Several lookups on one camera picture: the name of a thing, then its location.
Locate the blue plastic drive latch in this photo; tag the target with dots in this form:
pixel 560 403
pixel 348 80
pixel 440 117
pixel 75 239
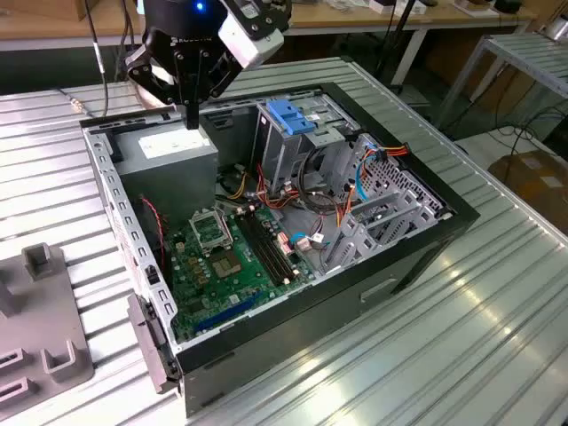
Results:
pixel 288 116

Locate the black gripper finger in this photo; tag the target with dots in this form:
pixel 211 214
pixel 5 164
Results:
pixel 183 80
pixel 208 75

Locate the labelled cardboard box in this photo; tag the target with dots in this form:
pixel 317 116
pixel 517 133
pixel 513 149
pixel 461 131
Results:
pixel 532 177

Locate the brown cardboard box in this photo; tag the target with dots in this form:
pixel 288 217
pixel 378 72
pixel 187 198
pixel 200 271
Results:
pixel 66 9

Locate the black RAM slot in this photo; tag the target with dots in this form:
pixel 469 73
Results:
pixel 262 248
pixel 268 248
pixel 281 248
pixel 275 248

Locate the black stand leg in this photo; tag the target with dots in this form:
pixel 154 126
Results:
pixel 395 40

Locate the small white box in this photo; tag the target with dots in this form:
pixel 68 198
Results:
pixel 381 6

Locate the grey case latch panel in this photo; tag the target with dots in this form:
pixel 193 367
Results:
pixel 148 341

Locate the metal optical drive cage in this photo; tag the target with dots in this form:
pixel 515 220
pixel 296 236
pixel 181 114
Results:
pixel 284 155

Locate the grey metal disk bay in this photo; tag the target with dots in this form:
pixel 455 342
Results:
pixel 392 206

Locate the grey parts rack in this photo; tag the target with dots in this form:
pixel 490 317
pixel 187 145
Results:
pixel 40 310

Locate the green motherboard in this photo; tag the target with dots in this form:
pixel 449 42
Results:
pixel 248 273

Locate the CPU socket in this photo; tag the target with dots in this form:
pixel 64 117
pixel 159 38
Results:
pixel 226 265

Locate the black open PC case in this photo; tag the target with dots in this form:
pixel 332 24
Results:
pixel 310 337

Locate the metal slat side table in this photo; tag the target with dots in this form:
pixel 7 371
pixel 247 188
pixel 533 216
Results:
pixel 532 57

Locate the blue expansion slot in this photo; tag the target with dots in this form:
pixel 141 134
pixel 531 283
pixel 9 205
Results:
pixel 226 313

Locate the wooden desk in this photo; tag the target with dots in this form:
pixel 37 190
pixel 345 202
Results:
pixel 337 20

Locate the grey power supply box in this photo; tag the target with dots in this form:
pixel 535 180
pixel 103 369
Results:
pixel 168 177

